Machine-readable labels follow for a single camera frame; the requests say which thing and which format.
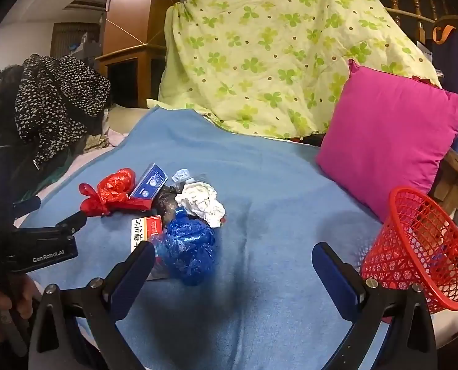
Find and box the red and white packet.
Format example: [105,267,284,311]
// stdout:
[131,215,164,255]

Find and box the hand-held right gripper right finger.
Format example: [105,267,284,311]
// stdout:
[312,241,439,370]

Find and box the black white dotted garment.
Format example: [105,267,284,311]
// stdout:
[15,55,112,170]

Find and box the magenta pillow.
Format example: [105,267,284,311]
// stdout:
[316,59,458,224]

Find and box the red plastic mesh basket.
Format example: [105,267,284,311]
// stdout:
[361,187,458,314]

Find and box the wooden cabinet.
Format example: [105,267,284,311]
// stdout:
[94,0,187,109]

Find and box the purple bag with orange strap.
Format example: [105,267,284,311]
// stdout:
[431,15,458,85]

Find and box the wooden spindle railing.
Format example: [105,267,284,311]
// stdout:
[362,0,451,39]

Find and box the green clover print quilt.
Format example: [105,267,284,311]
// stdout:
[147,0,441,139]

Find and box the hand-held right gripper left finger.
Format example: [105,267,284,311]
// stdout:
[27,240,156,370]

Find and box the blue plastic bag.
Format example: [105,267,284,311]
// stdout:
[150,207,217,286]

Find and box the teal cloth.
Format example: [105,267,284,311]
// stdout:
[21,158,75,201]

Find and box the dark cloth pile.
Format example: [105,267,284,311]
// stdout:
[0,65,33,151]

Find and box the beige pillow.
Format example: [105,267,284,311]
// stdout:
[107,105,154,134]

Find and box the blue blanket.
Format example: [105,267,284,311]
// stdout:
[19,106,438,370]

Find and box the patterned beige cloth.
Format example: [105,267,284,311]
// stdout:
[83,133,110,152]

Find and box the person's left hand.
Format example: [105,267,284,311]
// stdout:
[0,273,39,343]

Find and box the red plastic bag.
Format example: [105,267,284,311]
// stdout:
[78,167,154,218]

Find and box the white paper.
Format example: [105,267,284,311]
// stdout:
[175,182,226,228]

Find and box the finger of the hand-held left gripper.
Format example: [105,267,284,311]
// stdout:
[55,211,88,236]
[13,196,42,218]

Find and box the blue and white carton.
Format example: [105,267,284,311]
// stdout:
[129,163,168,201]

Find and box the light blue wrapper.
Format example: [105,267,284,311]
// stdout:
[171,169,193,186]

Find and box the black plastic bag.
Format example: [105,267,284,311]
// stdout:
[154,186,183,224]

